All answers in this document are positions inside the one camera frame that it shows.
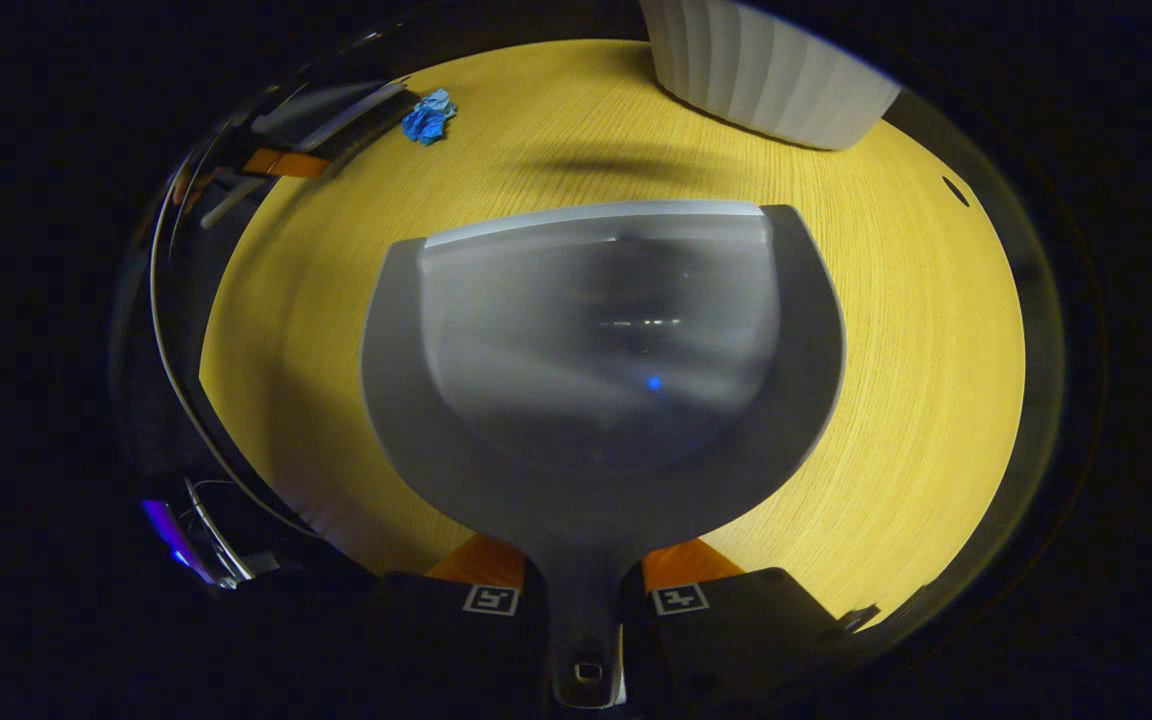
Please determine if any small grey broom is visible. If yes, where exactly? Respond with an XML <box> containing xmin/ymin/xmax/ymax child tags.
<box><xmin>201</xmin><ymin>80</ymin><xmax>412</xmax><ymax>231</ymax></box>

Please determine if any grey ribbed garbage bin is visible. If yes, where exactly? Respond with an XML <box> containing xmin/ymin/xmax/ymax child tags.
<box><xmin>640</xmin><ymin>0</ymin><xmax>903</xmax><ymax>152</ymax></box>

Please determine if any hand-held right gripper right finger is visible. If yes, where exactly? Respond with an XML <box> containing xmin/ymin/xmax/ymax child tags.
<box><xmin>624</xmin><ymin>540</ymin><xmax>879</xmax><ymax>717</ymax></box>

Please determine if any device with purple light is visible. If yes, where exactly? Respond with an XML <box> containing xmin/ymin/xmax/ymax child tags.
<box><xmin>141</xmin><ymin>478</ymin><xmax>257</xmax><ymax>591</ymax></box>

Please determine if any grey plastic dustpan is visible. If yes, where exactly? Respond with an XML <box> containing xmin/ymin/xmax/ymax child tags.
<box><xmin>360</xmin><ymin>200</ymin><xmax>847</xmax><ymax>709</ymax></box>

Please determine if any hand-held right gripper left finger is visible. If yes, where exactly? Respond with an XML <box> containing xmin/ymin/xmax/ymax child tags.
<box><xmin>236</xmin><ymin>532</ymin><xmax>549</xmax><ymax>720</ymax></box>

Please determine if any blue paper trash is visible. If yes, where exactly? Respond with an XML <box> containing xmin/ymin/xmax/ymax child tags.
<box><xmin>401</xmin><ymin>88</ymin><xmax>458</xmax><ymax>147</ymax></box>

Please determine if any thin gripper cable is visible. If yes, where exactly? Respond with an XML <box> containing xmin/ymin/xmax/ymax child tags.
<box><xmin>148</xmin><ymin>150</ymin><xmax>323</xmax><ymax>542</ymax></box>

